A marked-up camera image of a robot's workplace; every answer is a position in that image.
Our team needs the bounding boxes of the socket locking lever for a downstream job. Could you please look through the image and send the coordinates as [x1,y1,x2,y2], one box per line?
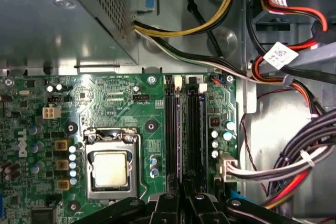
[135,132,148,200]

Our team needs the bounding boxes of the metal socket cover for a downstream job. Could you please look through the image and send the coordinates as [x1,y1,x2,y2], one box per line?
[84,128,139,200]

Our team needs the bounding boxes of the red orange wire bundle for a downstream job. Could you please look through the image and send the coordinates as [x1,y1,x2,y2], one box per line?
[249,0,329,116]

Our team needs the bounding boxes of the green motherboard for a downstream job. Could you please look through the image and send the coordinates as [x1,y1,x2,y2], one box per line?
[0,73,240,224]

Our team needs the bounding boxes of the silver CPU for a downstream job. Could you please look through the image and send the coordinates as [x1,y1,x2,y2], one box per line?
[93,152,129,188]

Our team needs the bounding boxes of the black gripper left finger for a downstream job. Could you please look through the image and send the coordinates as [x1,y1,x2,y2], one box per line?
[70,173,182,224]

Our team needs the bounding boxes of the orange red cable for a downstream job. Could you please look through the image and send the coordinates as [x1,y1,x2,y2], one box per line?
[262,170,312,210]

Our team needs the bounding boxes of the white black wire bundle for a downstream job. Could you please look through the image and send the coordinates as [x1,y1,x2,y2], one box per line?
[135,31,293,86]

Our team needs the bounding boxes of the black RAM slot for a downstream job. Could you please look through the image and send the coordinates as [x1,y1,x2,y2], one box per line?
[173,74,183,183]
[164,74,175,183]
[197,82,208,183]
[186,76,198,183]

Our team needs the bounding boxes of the black PC case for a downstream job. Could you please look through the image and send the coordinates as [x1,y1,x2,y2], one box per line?
[0,0,336,224]

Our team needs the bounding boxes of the grey power supply unit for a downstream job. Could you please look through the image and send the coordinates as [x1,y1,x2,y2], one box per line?
[0,0,140,70]

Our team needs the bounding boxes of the white four pin connector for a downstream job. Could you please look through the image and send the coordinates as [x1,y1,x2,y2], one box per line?
[41,104,62,120]

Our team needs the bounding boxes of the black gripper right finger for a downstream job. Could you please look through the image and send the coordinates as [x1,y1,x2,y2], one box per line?
[183,178,303,224]

